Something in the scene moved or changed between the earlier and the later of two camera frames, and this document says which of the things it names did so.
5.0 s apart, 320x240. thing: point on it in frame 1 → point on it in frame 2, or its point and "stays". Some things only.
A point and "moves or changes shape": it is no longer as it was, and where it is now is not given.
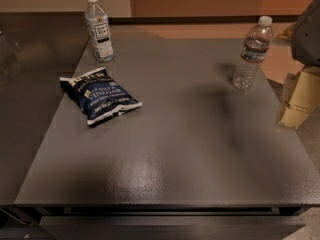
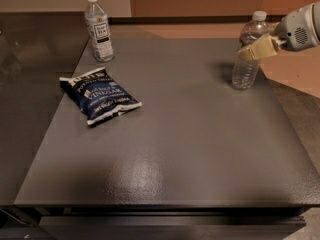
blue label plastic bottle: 99,29 stays
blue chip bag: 98,94 stays
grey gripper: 307,39 → 295,30
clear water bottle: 256,46 moves or changes shape
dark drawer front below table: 175,227 stays
